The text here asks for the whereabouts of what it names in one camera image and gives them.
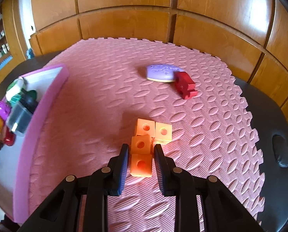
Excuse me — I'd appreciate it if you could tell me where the red metallic capsule tube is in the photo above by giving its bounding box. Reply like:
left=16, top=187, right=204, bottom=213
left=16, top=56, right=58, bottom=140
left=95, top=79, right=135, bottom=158
left=3, top=127, right=16, bottom=146

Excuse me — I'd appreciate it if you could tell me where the black-lid clear jar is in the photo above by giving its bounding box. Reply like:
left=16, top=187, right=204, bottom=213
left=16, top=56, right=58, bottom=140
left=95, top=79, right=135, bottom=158
left=6, top=95, right=38, bottom=136

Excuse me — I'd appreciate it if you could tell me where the orange cube chain toy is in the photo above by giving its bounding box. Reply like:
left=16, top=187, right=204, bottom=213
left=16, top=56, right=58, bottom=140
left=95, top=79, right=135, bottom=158
left=130, top=118, right=173, bottom=177

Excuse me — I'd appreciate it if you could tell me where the magenta perforated silicone cap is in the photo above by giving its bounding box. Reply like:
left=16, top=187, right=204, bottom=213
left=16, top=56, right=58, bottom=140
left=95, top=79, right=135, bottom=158
left=0, top=101, right=11, bottom=121

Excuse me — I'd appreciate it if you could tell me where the teal plastic spool toy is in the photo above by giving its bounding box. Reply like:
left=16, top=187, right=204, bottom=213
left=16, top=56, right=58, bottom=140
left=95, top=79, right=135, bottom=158
left=9, top=90, right=37, bottom=107

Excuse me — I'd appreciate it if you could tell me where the red block toy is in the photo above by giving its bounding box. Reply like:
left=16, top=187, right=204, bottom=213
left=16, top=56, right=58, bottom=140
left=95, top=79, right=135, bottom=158
left=174, top=72, right=197, bottom=100

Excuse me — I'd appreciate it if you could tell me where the white green plastic device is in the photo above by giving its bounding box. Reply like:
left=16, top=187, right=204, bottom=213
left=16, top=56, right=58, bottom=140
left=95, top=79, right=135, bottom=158
left=5, top=77, right=26, bottom=102

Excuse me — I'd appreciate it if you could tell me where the lilac egg-shaped case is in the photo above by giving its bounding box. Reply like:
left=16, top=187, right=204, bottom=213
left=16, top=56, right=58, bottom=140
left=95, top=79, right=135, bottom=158
left=146, top=64, right=184, bottom=83

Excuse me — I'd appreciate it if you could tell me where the pink white tray box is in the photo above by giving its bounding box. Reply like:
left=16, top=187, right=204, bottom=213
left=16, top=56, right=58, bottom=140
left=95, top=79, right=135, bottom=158
left=0, top=64, right=69, bottom=223

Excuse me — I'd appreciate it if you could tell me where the blue foam mat piece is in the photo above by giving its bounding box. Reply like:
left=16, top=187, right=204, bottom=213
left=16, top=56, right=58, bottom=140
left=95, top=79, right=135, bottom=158
left=0, top=56, right=13, bottom=71

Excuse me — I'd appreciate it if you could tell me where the wooden door with shelves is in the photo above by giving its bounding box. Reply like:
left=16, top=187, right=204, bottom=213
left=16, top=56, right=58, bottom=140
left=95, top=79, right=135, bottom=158
left=0, top=0, right=27, bottom=83

